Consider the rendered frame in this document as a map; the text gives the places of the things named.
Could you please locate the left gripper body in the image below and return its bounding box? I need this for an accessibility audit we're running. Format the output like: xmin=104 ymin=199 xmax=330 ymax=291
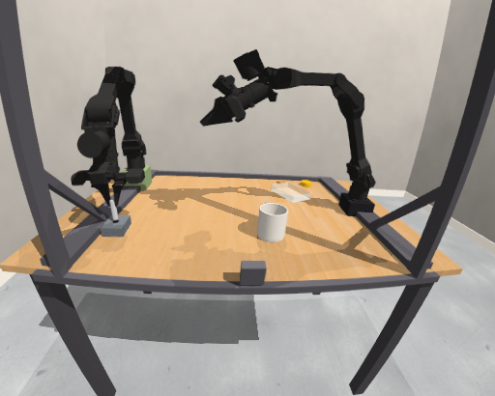
xmin=71 ymin=150 xmax=145 ymax=185

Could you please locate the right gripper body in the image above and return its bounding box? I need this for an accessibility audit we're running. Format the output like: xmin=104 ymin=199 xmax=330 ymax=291
xmin=215 ymin=85 xmax=256 ymax=123

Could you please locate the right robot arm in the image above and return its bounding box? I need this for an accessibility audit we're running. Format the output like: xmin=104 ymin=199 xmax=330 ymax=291
xmin=212 ymin=49 xmax=376 ymax=202

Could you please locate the grey mug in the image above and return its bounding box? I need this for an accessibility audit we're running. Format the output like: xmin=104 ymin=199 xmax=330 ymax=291
xmin=257 ymin=202 xmax=288 ymax=242

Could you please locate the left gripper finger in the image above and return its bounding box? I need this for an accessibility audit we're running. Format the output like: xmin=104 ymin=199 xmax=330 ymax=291
xmin=112 ymin=181 xmax=127 ymax=207
xmin=91 ymin=184 xmax=111 ymax=207

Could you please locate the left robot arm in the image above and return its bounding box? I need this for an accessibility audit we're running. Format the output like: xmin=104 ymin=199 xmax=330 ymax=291
xmin=77 ymin=67 xmax=146 ymax=184

